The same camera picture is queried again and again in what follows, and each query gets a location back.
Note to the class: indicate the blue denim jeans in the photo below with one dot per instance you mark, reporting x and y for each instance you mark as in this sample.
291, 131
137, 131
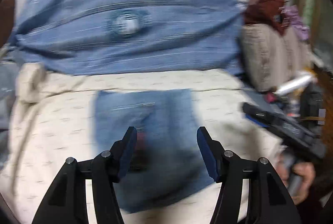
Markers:
166, 165

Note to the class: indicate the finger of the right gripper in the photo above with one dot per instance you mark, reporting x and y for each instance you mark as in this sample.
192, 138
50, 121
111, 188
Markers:
260, 118

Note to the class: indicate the brown headboard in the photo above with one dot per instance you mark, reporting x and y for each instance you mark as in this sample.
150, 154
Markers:
7, 17

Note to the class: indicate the white plastic roll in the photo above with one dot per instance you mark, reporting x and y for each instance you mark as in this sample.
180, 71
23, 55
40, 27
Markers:
300, 81

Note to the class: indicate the black box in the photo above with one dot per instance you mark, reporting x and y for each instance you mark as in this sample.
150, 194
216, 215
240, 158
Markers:
312, 111

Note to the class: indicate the dark red cloth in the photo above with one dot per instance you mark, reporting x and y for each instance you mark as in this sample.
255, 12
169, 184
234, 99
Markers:
269, 12

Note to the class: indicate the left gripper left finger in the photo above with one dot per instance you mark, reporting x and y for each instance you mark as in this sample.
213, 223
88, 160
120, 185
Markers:
65, 199

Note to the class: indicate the striped beige cushion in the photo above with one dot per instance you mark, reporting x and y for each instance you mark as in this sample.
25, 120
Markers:
272, 59

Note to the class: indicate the cream leaf-print quilt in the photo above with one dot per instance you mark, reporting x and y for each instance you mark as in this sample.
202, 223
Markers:
52, 119

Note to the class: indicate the blue plaid blanket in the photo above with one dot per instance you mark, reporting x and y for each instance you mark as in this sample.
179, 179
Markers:
88, 37

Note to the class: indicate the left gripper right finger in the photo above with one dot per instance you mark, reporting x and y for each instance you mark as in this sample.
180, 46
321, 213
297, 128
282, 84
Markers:
268, 198

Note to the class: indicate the purple cloth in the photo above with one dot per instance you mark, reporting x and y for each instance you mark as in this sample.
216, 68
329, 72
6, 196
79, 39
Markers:
301, 29

